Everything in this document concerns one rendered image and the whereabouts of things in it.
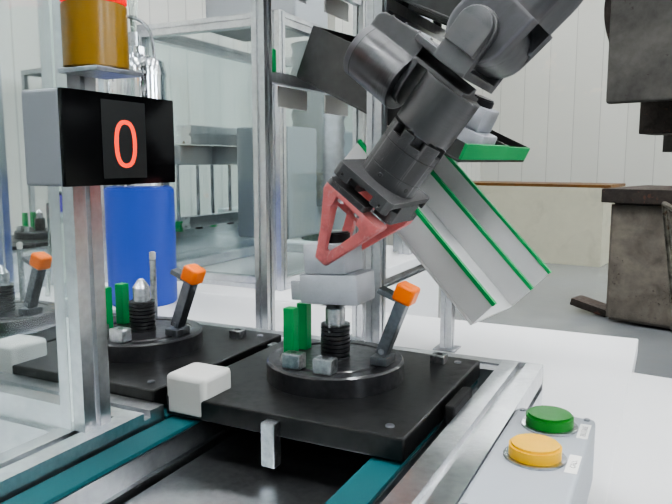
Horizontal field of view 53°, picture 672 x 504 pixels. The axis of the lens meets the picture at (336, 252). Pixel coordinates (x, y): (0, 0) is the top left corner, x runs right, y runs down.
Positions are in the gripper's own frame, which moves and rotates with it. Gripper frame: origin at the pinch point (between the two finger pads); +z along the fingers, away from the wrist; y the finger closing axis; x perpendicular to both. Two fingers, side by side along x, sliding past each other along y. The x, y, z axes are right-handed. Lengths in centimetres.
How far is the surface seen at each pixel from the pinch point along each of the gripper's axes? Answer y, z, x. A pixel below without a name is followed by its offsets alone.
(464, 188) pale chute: -49.7, -2.3, -3.6
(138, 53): -58, 22, -81
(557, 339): -68, 12, 24
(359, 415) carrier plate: 8.9, 6.0, 13.1
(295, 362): 5.8, 8.8, 4.9
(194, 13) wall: -430, 112, -362
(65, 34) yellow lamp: 21.3, -7.5, -21.2
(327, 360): 5.9, 6.1, 7.3
